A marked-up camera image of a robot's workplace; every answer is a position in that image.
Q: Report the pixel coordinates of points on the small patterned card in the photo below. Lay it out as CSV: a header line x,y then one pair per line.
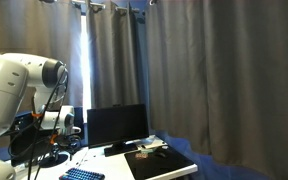
x,y
141,155

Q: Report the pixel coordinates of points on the black computer monitor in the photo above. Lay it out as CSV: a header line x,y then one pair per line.
x,y
115,128

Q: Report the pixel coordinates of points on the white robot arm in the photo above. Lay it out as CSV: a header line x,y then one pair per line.
x,y
20,71

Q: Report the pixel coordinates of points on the black keyboard with coloured keys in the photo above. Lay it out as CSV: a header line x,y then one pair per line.
x,y
79,174

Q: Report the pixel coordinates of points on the grey curtain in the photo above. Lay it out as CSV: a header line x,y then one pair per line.
x,y
213,72

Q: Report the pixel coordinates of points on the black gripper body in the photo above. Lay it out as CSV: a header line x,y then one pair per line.
x,y
69,141

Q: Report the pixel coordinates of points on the black desk mat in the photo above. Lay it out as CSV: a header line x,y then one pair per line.
x,y
163,159

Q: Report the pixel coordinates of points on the green paper packet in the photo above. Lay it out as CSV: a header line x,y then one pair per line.
x,y
146,151

